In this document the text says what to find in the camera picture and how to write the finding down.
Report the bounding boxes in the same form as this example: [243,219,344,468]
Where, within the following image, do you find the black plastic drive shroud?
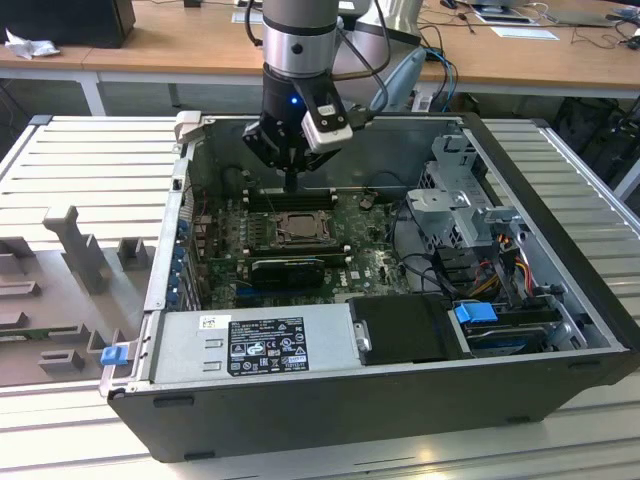
[346,293,475,366]

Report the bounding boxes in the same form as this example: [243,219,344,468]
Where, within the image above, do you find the green RAM stick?
[248,252,352,267]

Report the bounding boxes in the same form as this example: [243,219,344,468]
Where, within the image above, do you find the black rating label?
[227,317,311,378]

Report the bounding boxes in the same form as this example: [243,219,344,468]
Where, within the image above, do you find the small silver shroud handle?
[352,321,374,354]

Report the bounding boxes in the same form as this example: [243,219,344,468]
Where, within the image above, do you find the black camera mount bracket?
[298,74,347,132]

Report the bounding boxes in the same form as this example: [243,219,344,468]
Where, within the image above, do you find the blue case latch clip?
[100,345,129,370]

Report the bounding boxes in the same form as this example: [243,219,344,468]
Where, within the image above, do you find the crumpled white paper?
[3,27,62,61]

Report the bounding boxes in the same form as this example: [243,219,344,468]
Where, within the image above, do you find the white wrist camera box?
[299,102,356,154]

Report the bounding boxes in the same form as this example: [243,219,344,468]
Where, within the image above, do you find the silver power supply unit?
[148,302,362,387]

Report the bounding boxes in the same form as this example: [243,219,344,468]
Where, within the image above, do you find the green motherboard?
[192,192,419,311]

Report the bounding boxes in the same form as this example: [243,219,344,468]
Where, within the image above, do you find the black camera cable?
[329,0,394,132]

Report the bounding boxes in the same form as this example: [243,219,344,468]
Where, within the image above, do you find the white flat device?
[472,10,534,25]

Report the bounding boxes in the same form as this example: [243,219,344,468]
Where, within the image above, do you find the black graphics card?
[249,257,325,290]

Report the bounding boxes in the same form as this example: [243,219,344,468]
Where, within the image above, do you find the metal CPU socket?
[269,209,339,247]

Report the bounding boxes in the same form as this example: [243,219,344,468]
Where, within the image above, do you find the black computer box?
[0,0,137,50]

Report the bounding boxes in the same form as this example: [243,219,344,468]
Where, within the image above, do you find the grey flat laptop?
[542,0,640,27]

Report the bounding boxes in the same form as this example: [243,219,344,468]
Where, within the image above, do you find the pale blue teach pendant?
[369,47,427,114]

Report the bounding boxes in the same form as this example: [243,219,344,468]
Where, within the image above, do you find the long wooden desk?
[0,0,640,119]

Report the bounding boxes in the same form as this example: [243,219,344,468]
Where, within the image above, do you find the black open PC case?
[99,110,634,464]

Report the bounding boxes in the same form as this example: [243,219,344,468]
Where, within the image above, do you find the blue disk carrier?
[453,301,551,357]

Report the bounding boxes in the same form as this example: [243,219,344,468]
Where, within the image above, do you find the grey case release latch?
[173,110,204,149]

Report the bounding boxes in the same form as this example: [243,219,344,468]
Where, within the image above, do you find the black RAM slot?
[246,186,337,195]
[247,244,350,253]
[246,202,337,212]
[246,192,337,200]
[247,249,351,258]
[247,240,349,248]
[246,197,337,205]

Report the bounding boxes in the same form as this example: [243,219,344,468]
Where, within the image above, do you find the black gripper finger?
[291,147,341,194]
[243,119,293,194]

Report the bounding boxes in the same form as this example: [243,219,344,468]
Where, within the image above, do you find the coloured power wire bundle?
[467,238,535,301]

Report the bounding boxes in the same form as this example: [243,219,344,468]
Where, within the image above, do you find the silver metal drive cage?
[403,133,531,261]

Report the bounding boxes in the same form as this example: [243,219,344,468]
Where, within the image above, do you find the black bag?
[552,97,640,189]

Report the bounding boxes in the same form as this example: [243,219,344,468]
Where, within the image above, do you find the grey parts rack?
[0,204,154,389]

